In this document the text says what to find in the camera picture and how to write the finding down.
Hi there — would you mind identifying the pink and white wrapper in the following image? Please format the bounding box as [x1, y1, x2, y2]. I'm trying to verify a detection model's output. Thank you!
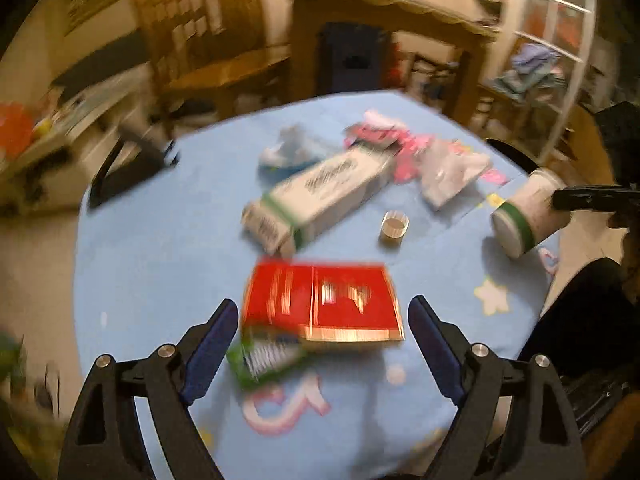
[342, 109, 408, 151]

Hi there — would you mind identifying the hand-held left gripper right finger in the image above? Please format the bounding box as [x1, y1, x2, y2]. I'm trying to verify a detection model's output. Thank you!
[407, 295, 588, 480]

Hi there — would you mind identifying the black gold-rimmed trash bin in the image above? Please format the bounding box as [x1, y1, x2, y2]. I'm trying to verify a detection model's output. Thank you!
[486, 138, 543, 173]

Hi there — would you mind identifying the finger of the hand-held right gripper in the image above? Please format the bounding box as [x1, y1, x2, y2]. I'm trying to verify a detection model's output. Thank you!
[551, 185, 640, 216]

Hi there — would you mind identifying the wooden chair with clothes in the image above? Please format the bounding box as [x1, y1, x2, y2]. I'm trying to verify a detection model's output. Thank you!
[470, 82, 531, 133]

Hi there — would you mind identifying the red cardboard box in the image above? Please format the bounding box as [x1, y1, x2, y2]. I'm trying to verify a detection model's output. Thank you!
[242, 259, 406, 348]

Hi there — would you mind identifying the low white cabinet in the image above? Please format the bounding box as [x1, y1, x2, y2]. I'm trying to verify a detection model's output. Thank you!
[0, 67, 156, 211]

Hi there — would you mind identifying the white green-banded cylindrical container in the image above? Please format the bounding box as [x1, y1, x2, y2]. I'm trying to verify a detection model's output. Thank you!
[490, 167, 573, 260]

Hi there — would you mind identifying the white framed glass door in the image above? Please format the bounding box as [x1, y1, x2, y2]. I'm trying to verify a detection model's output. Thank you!
[487, 0, 601, 161]

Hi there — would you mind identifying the blue face mask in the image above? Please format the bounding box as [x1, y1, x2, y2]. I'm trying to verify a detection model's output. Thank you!
[257, 125, 331, 178]

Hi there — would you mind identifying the pink plastic wrapper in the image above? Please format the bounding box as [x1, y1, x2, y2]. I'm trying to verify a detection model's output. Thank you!
[392, 132, 508, 186]

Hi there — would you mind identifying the clear plastic bag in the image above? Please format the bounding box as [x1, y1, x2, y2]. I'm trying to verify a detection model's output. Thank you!
[417, 140, 493, 211]

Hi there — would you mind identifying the long white carton box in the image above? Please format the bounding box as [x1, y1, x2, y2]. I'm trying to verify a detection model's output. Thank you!
[241, 147, 396, 257]

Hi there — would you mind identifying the green snack packet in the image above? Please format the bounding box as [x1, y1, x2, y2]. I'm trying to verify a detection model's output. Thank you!
[226, 327, 308, 391]

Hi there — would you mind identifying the wooden dining table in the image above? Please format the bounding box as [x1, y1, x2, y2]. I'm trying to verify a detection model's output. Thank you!
[287, 0, 501, 126]

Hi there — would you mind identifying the pile of blue clothes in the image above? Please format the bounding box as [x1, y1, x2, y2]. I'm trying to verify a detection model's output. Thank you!
[492, 42, 566, 101]

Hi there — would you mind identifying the orange plastic bag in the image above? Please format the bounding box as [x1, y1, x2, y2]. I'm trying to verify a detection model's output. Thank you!
[0, 102, 36, 158]

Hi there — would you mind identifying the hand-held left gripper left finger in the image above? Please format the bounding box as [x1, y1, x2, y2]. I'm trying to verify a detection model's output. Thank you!
[57, 298, 240, 480]

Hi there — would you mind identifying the wooden slatted chair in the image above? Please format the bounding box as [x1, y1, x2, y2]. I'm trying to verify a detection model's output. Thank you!
[207, 0, 267, 46]
[131, 0, 293, 133]

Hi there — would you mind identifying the black office chair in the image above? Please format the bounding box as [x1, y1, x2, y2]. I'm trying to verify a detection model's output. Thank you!
[87, 120, 181, 211]

